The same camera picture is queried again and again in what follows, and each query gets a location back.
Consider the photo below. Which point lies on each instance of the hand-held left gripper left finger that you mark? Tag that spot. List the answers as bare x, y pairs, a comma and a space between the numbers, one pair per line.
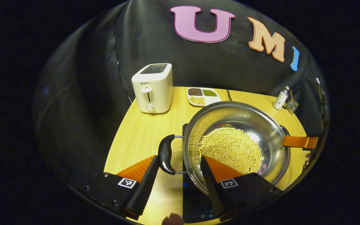
144, 190

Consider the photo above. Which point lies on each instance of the black induction cooktop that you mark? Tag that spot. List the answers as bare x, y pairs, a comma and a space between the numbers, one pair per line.
195, 203

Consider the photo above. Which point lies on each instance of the stainless steel pot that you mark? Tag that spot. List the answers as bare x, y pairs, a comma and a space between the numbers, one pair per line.
230, 115

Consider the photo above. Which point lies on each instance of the pile of yellow soybeans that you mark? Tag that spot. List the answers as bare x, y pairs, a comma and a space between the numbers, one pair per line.
230, 150

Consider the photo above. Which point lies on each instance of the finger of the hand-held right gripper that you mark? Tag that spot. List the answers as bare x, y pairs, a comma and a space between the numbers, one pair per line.
300, 142

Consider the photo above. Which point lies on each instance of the white toaster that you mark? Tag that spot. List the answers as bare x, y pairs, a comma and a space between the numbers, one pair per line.
155, 90

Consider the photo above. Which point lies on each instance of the white divided plate of beans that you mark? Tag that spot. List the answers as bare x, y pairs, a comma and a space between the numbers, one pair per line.
203, 97

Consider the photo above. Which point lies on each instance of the clear bottle with pink label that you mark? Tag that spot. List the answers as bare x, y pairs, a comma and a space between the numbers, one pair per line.
280, 99

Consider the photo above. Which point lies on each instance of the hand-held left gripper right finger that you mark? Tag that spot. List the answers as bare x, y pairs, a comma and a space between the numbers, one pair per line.
212, 190

